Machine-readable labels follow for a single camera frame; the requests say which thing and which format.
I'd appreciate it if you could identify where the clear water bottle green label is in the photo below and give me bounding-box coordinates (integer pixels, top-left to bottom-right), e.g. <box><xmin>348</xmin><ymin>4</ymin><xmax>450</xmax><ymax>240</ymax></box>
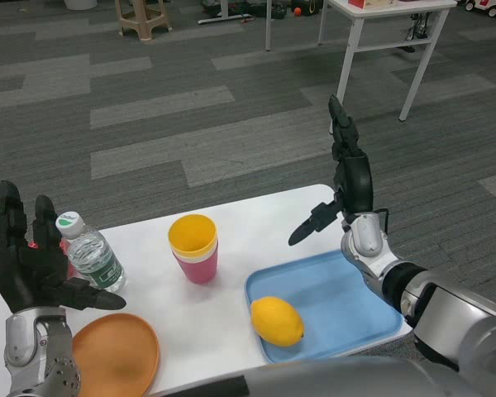
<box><xmin>55</xmin><ymin>211</ymin><xmax>126</xmax><ymax>293</ymax></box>

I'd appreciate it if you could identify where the white cup between stacked cups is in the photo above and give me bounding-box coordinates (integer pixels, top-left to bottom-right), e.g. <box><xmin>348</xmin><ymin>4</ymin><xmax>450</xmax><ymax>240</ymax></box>
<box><xmin>169</xmin><ymin>246</ymin><xmax>219</xmax><ymax>262</ymax></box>

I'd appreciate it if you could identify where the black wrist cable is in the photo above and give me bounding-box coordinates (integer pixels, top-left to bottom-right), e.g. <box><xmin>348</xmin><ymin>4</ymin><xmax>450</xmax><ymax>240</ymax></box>
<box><xmin>373</xmin><ymin>208</ymin><xmax>391</xmax><ymax>232</ymax></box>

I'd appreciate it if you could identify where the white metal-frame table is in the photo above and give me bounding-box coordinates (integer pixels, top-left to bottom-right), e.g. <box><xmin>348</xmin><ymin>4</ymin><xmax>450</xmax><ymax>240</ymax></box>
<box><xmin>317</xmin><ymin>0</ymin><xmax>458</xmax><ymax>122</ymax></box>

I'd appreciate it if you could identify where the yellow plastic cup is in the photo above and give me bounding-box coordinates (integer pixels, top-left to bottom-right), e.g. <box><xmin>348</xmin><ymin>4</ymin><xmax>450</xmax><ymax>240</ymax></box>
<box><xmin>167</xmin><ymin>213</ymin><xmax>218</xmax><ymax>261</ymax></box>

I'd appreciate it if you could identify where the red and white box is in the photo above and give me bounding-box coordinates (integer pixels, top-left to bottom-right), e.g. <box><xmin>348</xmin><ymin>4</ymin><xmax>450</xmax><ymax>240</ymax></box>
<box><xmin>346</xmin><ymin>0</ymin><xmax>410</xmax><ymax>9</ymax></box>

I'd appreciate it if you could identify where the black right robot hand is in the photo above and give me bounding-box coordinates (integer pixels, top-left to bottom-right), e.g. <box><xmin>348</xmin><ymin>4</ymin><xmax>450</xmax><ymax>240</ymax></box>
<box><xmin>288</xmin><ymin>94</ymin><xmax>374</xmax><ymax>247</ymax></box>

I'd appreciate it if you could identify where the white desk leg frame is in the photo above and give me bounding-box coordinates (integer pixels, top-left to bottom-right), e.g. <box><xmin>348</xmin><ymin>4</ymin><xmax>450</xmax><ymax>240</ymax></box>
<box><xmin>197</xmin><ymin>0</ymin><xmax>254</xmax><ymax>25</ymax></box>

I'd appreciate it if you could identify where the silver robot chest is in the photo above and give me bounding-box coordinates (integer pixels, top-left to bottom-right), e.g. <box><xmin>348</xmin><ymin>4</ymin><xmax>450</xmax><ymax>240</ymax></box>
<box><xmin>156</xmin><ymin>356</ymin><xmax>496</xmax><ymax>397</ymax></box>

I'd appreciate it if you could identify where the pink plastic cup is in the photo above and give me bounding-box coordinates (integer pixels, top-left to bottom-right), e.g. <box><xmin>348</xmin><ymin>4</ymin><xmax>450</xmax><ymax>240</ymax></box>
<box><xmin>172</xmin><ymin>243</ymin><xmax>219</xmax><ymax>285</ymax></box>

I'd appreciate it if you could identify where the beige plastic stool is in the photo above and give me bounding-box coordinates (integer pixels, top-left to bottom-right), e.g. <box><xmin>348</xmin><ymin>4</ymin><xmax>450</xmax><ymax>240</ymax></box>
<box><xmin>114</xmin><ymin>0</ymin><xmax>174</xmax><ymax>41</ymax></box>

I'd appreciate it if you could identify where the orange round plate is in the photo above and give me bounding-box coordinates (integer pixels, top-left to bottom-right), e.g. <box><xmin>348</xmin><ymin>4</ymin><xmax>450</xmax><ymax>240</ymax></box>
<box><xmin>71</xmin><ymin>313</ymin><xmax>161</xmax><ymax>395</ymax></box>

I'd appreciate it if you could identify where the yellow lemon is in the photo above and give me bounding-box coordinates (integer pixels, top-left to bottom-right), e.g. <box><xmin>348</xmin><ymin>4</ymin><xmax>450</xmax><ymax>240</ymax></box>
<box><xmin>250</xmin><ymin>295</ymin><xmax>306</xmax><ymax>347</ymax></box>

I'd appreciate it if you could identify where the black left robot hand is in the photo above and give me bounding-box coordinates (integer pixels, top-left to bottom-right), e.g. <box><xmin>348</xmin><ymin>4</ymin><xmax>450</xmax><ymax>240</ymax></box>
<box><xmin>0</xmin><ymin>180</ymin><xmax>127</xmax><ymax>314</ymax></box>

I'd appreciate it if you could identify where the blue rectangle plate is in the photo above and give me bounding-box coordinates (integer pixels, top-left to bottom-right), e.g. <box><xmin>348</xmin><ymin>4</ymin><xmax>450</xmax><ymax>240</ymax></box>
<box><xmin>244</xmin><ymin>248</ymin><xmax>403</xmax><ymax>365</ymax></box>

